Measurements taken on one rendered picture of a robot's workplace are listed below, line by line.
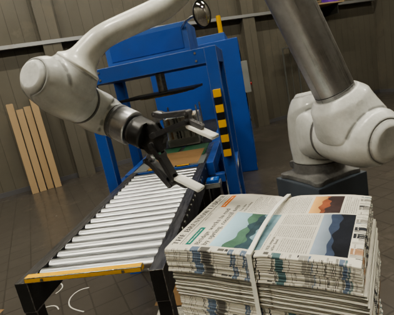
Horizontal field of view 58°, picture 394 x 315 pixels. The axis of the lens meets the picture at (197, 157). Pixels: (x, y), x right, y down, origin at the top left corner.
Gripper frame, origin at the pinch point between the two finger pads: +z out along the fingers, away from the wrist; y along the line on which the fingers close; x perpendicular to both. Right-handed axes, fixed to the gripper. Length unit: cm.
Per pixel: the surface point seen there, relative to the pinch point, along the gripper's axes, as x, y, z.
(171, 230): -38, 55, -22
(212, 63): -144, 9, -71
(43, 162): -299, 291, -408
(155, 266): -14, 51, -13
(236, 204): -6.2, 10.3, 8.5
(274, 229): 4.5, 4.6, 20.2
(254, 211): -3.5, 8.0, 13.7
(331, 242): 8.4, -0.7, 30.5
